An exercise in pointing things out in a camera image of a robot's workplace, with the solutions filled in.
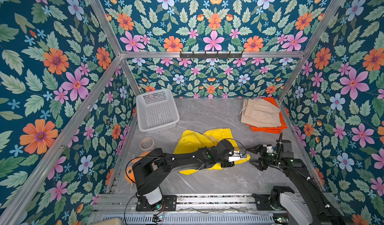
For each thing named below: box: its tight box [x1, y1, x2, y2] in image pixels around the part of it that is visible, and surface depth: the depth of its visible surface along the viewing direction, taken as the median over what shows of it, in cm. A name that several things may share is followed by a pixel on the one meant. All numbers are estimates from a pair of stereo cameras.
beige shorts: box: [241, 98, 282, 128], surface depth 103 cm
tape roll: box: [139, 136, 155, 151], surface depth 97 cm
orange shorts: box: [246, 97, 288, 134], surface depth 103 cm
